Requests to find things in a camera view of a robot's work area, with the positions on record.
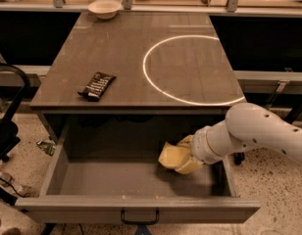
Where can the blue stand under drawer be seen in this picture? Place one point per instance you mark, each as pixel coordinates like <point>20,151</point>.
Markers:
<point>142,230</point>

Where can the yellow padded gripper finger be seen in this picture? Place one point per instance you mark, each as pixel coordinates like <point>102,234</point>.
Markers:
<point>185,142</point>
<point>188,165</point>

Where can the black drawer handle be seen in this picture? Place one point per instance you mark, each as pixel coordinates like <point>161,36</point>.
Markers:
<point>140,217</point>

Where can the black office chair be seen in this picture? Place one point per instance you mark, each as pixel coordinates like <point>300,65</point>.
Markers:
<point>8,129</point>

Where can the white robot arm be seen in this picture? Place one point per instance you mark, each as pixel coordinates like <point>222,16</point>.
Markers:
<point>246,127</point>

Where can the white bowl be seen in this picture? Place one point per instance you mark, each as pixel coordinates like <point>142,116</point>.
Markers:
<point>104,9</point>

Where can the green wrapper on floor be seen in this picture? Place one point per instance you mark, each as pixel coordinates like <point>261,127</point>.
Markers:
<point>47,146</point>

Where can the yellow sponge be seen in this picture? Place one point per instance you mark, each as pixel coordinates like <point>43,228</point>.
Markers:
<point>173,157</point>

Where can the black snack bar wrapper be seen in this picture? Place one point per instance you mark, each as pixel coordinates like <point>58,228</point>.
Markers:
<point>97,86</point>

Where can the grey cabinet with top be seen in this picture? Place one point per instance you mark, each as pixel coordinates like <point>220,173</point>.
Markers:
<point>164,63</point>

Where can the grey open top drawer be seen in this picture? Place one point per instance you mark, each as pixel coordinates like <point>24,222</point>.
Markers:
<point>103,165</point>

